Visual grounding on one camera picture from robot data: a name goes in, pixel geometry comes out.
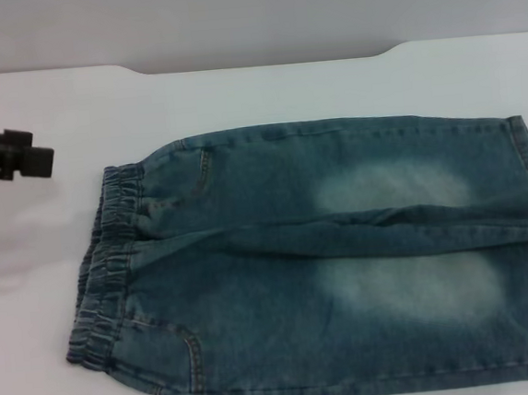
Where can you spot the blue denim shorts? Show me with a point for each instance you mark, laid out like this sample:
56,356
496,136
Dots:
269,261

